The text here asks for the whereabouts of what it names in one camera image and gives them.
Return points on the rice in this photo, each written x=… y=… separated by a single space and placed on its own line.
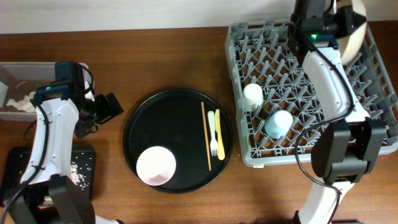
x=82 y=164

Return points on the yellow plastic knife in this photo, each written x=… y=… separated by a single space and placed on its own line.
x=221 y=152

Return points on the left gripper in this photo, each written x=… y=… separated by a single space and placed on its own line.
x=104 y=109

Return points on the white plastic fork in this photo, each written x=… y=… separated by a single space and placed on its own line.
x=213 y=141

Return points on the black rectangular tray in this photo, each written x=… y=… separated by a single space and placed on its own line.
x=16 y=164

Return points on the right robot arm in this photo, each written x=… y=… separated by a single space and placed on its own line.
x=325 y=36

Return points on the large white tissue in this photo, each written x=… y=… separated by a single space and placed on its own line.
x=23 y=105

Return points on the grey dishwasher rack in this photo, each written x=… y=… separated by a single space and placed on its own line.
x=258 y=53

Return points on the clear plastic bin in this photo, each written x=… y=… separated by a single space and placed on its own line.
x=18 y=74

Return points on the wooden chopstick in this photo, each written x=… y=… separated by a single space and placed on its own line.
x=206 y=135

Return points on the beige plate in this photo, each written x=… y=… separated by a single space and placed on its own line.
x=349 y=46

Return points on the blue cup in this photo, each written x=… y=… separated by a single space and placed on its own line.
x=278 y=124

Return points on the white cup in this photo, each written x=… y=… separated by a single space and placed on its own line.
x=253 y=97

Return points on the pink bowl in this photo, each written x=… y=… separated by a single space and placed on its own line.
x=156 y=166

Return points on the round black serving tray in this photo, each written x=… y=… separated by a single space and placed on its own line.
x=173 y=119

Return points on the white label on bin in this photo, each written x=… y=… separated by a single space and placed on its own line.
x=3 y=93

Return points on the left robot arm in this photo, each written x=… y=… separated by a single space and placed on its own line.
x=66 y=108

